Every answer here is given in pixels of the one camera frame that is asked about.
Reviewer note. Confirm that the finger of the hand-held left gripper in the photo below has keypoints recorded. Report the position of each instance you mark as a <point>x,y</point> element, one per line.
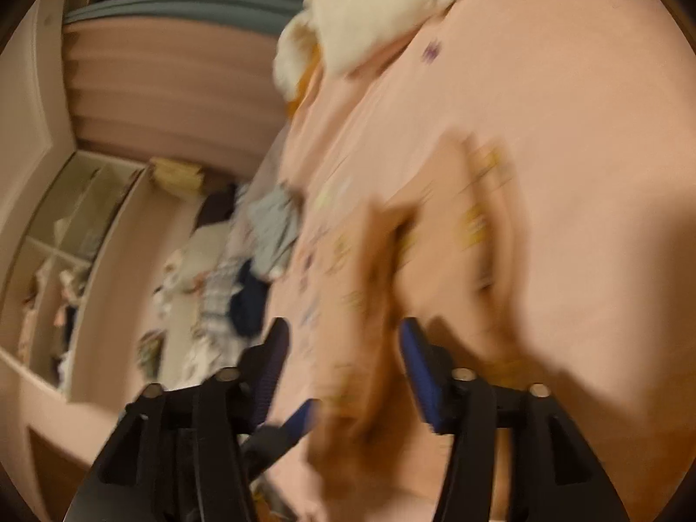
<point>299,421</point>

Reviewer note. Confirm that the white fluffy blanket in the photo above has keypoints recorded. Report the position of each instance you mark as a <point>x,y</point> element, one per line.
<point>370,11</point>

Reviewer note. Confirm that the colourful patterned cloth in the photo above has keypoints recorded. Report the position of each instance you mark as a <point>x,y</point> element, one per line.
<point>149,353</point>

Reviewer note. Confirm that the grey-blue garment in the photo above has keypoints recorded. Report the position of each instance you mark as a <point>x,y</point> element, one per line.
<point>274,228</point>

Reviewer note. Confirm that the white open shelf unit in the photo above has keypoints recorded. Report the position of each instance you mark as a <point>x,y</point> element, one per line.
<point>49,253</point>

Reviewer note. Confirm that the pink printed bed sheet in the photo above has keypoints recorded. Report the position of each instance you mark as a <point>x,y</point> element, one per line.
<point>571,174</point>

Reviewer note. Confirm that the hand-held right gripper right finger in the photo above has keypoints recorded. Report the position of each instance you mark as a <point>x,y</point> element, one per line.
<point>421,375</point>

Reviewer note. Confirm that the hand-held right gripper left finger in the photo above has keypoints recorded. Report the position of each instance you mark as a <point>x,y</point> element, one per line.
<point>272,356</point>

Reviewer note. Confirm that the navy garment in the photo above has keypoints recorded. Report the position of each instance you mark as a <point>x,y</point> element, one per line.
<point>247,304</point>

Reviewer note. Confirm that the pale stacked clothes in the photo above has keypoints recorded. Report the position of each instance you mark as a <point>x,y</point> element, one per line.
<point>65,293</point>

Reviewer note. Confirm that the yellow cloth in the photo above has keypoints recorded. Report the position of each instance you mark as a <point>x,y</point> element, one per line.
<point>174,174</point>

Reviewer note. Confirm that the pink curtain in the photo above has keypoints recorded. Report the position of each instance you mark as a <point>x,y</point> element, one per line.
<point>163,98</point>

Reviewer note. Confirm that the small white cloth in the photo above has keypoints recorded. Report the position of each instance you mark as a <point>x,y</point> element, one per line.
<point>168,283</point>

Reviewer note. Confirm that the dark brown cloth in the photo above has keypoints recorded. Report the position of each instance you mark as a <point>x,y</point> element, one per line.
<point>215,209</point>

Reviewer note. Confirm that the pink printed small garment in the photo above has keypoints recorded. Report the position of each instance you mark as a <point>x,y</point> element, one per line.
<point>375,293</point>

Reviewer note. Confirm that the light grey cloth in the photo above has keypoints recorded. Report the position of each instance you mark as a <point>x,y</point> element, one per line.
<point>237,244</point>

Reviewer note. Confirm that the white printed cloth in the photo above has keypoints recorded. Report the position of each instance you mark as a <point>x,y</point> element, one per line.
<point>204,356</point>

